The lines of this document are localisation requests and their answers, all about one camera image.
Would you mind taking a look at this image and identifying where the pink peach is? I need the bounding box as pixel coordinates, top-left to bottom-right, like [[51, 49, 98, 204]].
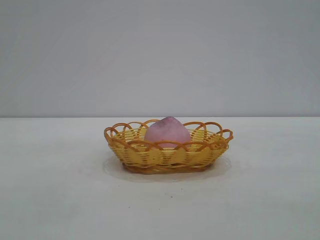
[[144, 116, 193, 149]]

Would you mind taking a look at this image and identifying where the yellow woven plastic basket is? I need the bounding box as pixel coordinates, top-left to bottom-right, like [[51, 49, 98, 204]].
[[103, 120, 235, 175]]

